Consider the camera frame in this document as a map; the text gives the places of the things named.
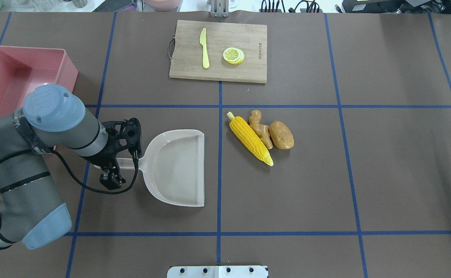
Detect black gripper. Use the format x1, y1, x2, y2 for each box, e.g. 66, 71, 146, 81
90, 118, 141, 190

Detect beige plastic dustpan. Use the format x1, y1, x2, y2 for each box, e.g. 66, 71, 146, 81
138, 129, 206, 207

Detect yellow corn cob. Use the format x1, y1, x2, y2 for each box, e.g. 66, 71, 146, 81
226, 112, 274, 166

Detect tan ginger root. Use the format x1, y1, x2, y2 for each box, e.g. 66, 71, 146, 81
248, 110, 273, 150

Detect brown potato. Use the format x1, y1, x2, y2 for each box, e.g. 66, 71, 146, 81
269, 121, 294, 150

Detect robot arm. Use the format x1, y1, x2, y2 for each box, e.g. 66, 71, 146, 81
0, 84, 141, 252

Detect pink plastic bin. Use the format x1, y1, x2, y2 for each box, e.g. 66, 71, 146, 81
0, 46, 86, 132

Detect bamboo cutting board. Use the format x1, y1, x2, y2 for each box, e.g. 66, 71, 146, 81
169, 20, 267, 84

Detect yellow plastic knife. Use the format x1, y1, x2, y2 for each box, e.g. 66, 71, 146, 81
199, 27, 210, 69

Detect yellow lemon slices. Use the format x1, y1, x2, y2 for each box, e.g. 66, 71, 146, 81
222, 47, 245, 64

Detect pink bowl with ice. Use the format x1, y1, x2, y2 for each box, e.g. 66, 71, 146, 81
143, 0, 183, 11

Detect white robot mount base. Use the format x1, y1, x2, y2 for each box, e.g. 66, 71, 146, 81
167, 265, 269, 278

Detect aluminium frame post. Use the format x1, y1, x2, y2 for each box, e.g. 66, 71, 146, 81
207, 0, 230, 18

